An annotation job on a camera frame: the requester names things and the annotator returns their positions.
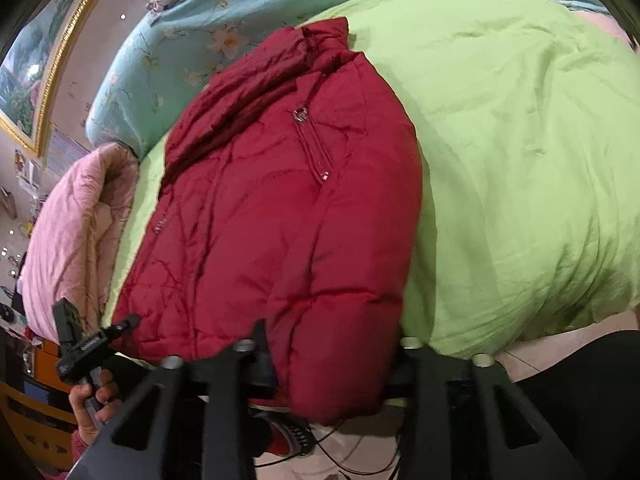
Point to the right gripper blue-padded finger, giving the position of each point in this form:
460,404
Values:
263,375

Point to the red puffer jacket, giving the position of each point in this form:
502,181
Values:
291,195

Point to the person's left hand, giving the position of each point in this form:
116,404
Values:
94,405

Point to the orange yellow storage box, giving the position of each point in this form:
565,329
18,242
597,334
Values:
38,416

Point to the pink quilted blanket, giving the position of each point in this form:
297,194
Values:
72,251

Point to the gold framed landscape painting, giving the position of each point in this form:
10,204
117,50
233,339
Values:
33,66

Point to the teal floral duvet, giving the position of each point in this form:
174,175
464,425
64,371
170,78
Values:
200,45

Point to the lime green bed sheet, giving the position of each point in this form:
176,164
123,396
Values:
535,242

